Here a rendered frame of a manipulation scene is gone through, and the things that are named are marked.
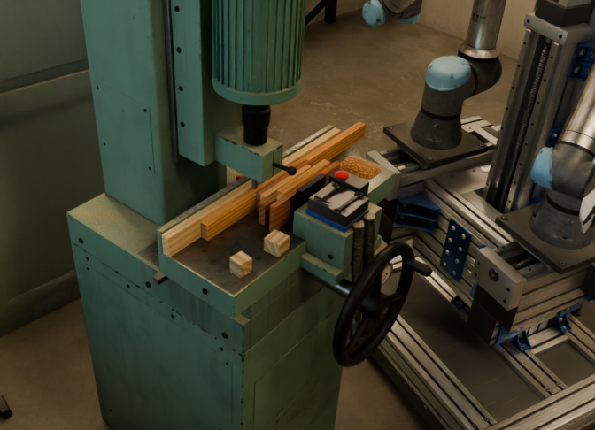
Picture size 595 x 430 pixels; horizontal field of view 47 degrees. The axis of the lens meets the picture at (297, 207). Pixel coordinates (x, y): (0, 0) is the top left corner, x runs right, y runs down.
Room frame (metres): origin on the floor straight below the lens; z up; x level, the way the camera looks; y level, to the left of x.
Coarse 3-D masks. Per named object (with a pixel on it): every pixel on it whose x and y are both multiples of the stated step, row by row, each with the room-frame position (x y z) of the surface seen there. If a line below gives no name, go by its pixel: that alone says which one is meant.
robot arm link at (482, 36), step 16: (480, 0) 1.85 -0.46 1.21; (496, 0) 1.84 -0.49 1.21; (480, 16) 1.84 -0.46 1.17; (496, 16) 1.84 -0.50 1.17; (480, 32) 1.84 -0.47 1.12; (496, 32) 1.85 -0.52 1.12; (464, 48) 1.86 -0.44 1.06; (480, 48) 1.84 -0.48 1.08; (496, 48) 1.86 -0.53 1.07; (480, 64) 1.82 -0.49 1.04; (496, 64) 1.85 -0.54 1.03; (480, 80) 1.80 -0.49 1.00; (496, 80) 1.86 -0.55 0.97
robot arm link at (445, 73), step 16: (432, 64) 1.79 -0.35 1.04; (448, 64) 1.78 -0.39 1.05; (464, 64) 1.78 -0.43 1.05; (432, 80) 1.75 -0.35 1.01; (448, 80) 1.72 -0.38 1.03; (464, 80) 1.74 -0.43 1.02; (432, 96) 1.74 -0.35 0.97; (448, 96) 1.72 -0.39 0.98; (464, 96) 1.75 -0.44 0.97; (432, 112) 1.73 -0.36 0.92; (448, 112) 1.72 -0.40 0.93
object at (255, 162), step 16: (224, 128) 1.30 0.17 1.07; (240, 128) 1.30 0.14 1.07; (224, 144) 1.26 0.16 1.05; (240, 144) 1.23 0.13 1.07; (272, 144) 1.24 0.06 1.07; (224, 160) 1.26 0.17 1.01; (240, 160) 1.23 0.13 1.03; (256, 160) 1.20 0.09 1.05; (272, 160) 1.22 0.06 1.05; (256, 176) 1.20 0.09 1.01; (272, 176) 1.22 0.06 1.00
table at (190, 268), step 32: (384, 192) 1.40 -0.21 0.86; (256, 224) 1.18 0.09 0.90; (288, 224) 1.19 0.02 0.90; (160, 256) 1.07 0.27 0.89; (192, 256) 1.06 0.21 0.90; (224, 256) 1.07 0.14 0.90; (256, 256) 1.08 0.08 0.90; (288, 256) 1.09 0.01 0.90; (192, 288) 1.02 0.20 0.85; (224, 288) 0.97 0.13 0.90; (256, 288) 1.01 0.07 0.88
